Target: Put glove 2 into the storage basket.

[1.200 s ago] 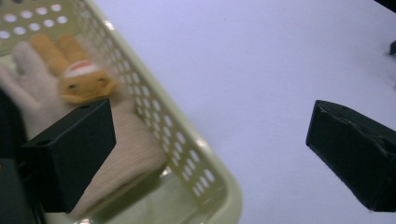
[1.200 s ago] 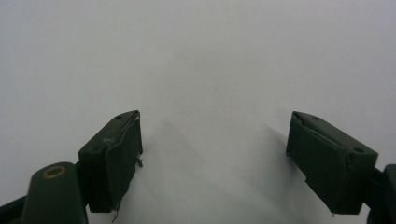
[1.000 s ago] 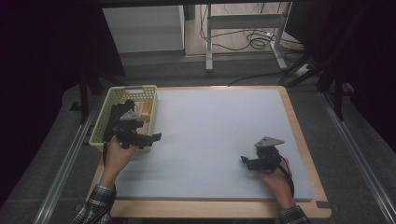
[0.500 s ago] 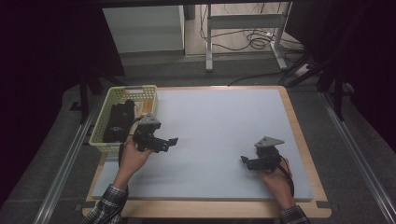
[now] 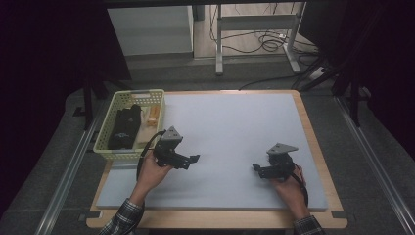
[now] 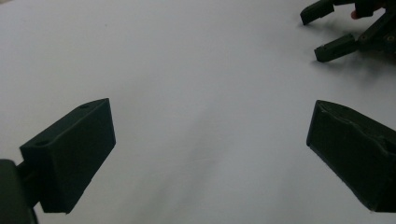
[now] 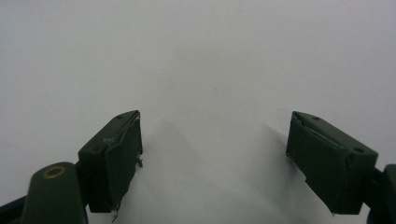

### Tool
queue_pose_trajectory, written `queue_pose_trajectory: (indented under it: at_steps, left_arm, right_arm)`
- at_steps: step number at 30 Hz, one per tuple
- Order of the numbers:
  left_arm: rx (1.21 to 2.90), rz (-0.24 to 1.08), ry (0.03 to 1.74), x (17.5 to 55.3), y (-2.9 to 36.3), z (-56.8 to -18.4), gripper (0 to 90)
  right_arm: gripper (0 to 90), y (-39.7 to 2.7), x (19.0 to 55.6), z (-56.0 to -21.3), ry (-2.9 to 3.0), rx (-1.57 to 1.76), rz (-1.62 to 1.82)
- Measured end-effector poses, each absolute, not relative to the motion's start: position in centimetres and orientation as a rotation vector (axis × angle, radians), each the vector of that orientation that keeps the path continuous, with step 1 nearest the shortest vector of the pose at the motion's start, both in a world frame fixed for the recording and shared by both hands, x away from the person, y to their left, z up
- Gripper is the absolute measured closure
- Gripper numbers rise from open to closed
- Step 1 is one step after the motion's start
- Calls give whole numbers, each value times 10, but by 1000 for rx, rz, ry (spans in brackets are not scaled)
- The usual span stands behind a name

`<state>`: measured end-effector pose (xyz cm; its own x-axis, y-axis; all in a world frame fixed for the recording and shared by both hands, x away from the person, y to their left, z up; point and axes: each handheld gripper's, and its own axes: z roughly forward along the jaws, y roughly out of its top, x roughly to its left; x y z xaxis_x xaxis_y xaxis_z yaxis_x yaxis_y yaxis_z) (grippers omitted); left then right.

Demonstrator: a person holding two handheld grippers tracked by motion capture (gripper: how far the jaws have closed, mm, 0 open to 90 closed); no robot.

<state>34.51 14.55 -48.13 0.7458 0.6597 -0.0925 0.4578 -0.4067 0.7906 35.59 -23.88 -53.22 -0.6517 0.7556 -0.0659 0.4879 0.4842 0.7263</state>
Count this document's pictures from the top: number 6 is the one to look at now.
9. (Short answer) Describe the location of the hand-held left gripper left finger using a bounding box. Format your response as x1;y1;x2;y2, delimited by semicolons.
16;97;117;216

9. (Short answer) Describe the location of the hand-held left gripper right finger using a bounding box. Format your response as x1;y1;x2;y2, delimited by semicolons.
305;99;396;214

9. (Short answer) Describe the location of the white foam mat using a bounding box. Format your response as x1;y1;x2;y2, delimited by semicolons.
0;0;396;224

